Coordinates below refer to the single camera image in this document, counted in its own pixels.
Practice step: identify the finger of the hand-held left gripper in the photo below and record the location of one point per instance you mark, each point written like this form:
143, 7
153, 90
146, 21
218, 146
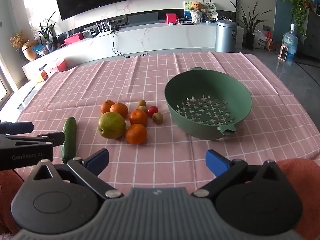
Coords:
17, 127
56, 138

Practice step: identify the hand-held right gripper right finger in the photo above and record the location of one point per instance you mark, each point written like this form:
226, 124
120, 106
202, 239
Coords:
217, 163

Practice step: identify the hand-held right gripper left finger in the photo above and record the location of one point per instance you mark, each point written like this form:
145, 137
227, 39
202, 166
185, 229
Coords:
96, 160

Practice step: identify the green cucumber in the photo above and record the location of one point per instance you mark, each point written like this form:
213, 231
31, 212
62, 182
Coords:
69, 136

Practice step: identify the green yellow pear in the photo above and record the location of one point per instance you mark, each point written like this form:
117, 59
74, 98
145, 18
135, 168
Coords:
111, 125

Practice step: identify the orange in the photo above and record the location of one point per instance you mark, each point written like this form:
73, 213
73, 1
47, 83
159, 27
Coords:
120, 110
138, 117
107, 106
136, 133

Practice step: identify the green colander bowl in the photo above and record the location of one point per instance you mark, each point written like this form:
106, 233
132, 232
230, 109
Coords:
207, 105

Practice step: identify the brown kiwi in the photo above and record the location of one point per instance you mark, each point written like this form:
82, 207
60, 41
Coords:
141, 102
142, 108
158, 117

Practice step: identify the red and white box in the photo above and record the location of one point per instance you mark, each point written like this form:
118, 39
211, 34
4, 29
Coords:
57, 65

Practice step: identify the red tomato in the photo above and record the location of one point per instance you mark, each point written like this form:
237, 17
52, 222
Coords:
152, 110

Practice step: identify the round orange vase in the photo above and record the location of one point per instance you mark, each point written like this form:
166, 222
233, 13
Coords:
30, 51

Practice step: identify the blue packet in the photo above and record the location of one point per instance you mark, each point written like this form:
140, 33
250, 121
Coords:
41, 49

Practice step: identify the dried yellow flowers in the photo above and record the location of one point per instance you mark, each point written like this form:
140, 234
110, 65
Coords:
17, 39

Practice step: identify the thin-leaved potted plant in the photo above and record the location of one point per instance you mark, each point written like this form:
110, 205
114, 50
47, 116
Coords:
47, 32

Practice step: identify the flat red box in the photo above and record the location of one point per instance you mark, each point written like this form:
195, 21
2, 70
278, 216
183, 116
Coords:
73, 39

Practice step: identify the white router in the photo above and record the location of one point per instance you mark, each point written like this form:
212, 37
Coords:
104, 31

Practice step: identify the grey metal trash can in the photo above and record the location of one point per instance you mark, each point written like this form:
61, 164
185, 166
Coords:
225, 36

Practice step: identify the small beige device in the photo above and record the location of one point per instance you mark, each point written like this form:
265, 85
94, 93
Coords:
283, 52

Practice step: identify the orange bag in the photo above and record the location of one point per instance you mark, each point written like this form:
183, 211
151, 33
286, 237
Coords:
270, 44

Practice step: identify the white plastic bag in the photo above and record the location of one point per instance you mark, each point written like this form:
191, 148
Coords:
259, 40

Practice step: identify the white marble media console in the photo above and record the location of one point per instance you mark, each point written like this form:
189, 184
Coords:
160, 36

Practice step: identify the blue water bottle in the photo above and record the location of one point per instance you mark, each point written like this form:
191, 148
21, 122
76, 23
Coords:
290, 42

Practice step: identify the tall leafy potted plant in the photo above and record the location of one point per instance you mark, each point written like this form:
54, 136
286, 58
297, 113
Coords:
250, 25

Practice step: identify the white vase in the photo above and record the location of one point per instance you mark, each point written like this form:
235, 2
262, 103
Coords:
196, 17

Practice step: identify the red cube box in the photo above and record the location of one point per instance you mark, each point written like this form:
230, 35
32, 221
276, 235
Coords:
171, 18

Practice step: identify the round printed fan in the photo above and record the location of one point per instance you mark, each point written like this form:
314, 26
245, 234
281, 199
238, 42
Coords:
209, 7

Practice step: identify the green picture card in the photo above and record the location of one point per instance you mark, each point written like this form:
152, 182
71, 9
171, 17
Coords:
187, 8

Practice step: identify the brown teddy bear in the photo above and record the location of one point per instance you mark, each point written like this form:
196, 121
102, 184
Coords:
196, 6

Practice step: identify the dark grey cabinet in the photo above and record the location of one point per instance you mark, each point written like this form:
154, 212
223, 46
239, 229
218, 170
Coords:
311, 35

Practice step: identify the hanging ivy plant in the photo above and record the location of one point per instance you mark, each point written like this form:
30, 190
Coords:
297, 7

